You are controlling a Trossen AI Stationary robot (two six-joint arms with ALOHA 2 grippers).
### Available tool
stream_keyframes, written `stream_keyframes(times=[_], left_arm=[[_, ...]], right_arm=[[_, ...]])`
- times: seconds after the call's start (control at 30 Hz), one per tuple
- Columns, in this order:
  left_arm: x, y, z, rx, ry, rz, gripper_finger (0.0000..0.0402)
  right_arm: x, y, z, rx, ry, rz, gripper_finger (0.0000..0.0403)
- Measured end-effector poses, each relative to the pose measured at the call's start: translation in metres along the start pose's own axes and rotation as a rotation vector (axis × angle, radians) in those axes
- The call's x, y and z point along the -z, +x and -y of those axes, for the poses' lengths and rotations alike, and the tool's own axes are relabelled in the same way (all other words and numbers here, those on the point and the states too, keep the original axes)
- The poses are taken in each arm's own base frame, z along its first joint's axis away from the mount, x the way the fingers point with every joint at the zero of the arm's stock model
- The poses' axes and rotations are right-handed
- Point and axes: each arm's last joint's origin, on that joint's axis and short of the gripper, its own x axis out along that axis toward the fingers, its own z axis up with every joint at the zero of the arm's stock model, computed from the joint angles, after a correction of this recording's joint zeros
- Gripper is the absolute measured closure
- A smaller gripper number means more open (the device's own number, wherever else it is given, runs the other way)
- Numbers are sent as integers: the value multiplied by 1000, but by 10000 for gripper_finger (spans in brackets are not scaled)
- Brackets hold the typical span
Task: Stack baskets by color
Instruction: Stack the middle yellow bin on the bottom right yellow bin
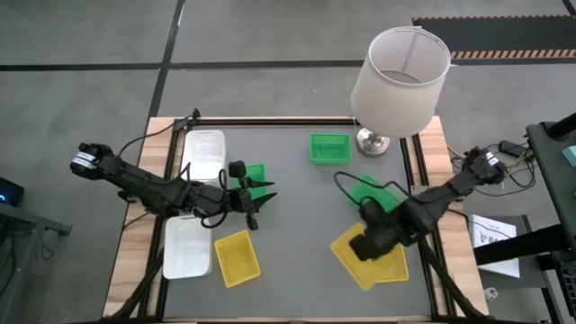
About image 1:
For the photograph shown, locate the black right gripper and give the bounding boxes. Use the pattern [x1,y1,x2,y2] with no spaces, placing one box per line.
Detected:
[358,201,409,254]

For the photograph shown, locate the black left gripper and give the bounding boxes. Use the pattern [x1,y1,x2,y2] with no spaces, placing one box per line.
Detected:
[222,176,279,231]

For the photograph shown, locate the green plastic mesh basket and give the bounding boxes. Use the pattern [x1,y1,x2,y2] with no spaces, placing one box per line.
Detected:
[309,132,352,166]
[232,163,269,202]
[348,174,402,213]

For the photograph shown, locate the yellow plastic mesh basket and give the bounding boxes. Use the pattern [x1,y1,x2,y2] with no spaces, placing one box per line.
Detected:
[364,230,410,284]
[213,229,262,289]
[329,221,397,292]

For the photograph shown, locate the grey table mat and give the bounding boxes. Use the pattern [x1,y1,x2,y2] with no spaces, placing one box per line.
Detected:
[162,124,433,319]

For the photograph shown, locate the white printed paper sheet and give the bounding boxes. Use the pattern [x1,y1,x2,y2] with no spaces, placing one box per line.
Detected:
[468,214,521,279]

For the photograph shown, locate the white shade silver table lamp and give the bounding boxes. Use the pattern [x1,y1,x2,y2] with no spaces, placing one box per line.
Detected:
[349,25,453,158]

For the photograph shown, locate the black power adapter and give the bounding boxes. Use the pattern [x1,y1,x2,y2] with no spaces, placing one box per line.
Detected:
[499,139,527,158]

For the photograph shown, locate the black side desk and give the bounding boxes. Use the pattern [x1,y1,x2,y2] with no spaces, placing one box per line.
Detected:
[472,112,576,266]

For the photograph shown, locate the blue plastic crate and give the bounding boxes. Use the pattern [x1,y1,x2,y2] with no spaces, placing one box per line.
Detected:
[560,265,576,308]

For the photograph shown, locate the black hazard striped floor mat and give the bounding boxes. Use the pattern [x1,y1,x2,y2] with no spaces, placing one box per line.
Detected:
[412,15,576,60]

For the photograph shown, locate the grey metal cart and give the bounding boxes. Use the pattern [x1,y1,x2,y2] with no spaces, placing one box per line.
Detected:
[0,202,73,324]

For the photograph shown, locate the black device with blue light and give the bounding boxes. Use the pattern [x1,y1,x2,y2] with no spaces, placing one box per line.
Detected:
[0,176,25,208]

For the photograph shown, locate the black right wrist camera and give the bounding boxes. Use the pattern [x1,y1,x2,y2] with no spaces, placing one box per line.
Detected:
[348,229,383,263]

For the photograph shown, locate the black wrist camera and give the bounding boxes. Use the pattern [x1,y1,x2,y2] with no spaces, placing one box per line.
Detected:
[228,159,248,180]
[348,229,383,263]

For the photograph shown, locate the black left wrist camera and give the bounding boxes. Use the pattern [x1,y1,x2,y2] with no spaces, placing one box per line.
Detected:
[228,159,248,180]

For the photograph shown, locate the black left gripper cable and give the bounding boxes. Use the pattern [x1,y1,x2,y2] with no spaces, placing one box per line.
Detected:
[200,166,230,229]

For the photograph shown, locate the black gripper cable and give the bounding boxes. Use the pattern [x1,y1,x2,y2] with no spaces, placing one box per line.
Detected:
[200,166,230,229]
[333,170,415,212]

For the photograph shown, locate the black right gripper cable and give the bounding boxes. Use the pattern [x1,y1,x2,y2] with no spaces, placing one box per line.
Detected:
[333,170,415,212]

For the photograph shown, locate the black aluminium table frame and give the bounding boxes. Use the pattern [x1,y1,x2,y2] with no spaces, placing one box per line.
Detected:
[103,115,490,323]

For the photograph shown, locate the black braided cable sleeve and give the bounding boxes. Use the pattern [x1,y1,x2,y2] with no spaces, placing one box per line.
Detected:
[106,249,166,321]
[417,233,482,321]

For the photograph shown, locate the black left base cable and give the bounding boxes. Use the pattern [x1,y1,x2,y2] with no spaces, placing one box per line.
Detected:
[114,108,202,158]

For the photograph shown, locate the tangled floor cables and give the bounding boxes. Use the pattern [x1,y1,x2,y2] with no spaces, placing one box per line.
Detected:
[448,141,537,198]

